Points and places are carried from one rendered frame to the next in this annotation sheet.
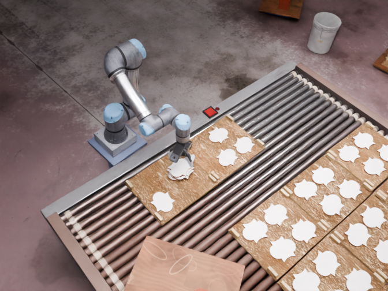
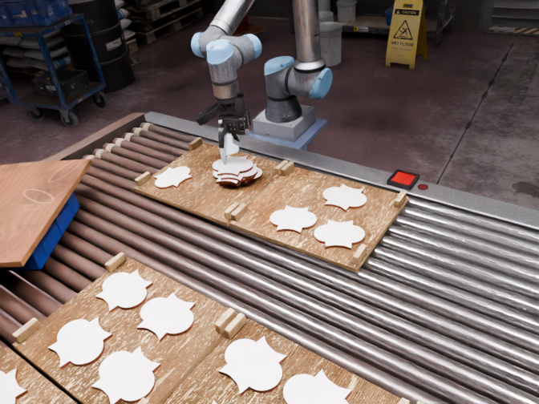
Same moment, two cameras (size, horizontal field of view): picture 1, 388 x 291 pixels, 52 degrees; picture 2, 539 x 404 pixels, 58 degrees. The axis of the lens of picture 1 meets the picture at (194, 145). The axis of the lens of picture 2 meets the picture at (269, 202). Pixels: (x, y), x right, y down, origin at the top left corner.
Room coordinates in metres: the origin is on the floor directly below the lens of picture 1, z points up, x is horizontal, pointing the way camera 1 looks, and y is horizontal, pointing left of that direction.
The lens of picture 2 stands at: (1.28, -1.29, 1.80)
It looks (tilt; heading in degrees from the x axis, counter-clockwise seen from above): 35 degrees down; 83
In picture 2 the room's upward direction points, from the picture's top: 7 degrees counter-clockwise
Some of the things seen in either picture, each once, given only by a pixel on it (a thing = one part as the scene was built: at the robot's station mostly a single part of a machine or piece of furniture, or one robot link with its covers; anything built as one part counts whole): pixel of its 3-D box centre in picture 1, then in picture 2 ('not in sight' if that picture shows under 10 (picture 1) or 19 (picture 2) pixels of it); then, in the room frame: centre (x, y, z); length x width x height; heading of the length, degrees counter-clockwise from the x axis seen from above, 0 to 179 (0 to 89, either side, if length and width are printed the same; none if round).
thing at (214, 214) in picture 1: (253, 185); (249, 278); (1.31, -0.36, 0.90); 1.95 x 0.05 x 0.05; 133
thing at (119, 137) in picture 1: (115, 129); (282, 103); (1.59, 0.49, 0.99); 0.15 x 0.15 x 0.10
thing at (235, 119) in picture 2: (183, 144); (232, 113); (1.36, 0.06, 1.18); 0.09 x 0.08 x 0.12; 156
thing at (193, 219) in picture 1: (247, 179); (261, 267); (1.35, -0.33, 0.90); 1.95 x 0.05 x 0.05; 133
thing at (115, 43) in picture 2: not in sight; (95, 42); (0.32, 3.92, 0.44); 0.59 x 0.59 x 0.88
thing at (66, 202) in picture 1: (190, 129); (352, 177); (1.73, 0.03, 0.89); 2.08 x 0.09 x 0.06; 133
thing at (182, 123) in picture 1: (182, 125); (222, 62); (1.36, 0.07, 1.34); 0.09 x 0.08 x 0.11; 44
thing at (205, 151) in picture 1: (222, 147); (319, 212); (1.56, -0.18, 0.93); 0.41 x 0.35 x 0.02; 135
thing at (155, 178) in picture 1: (171, 183); (212, 179); (1.27, 0.11, 0.93); 0.41 x 0.35 x 0.02; 134
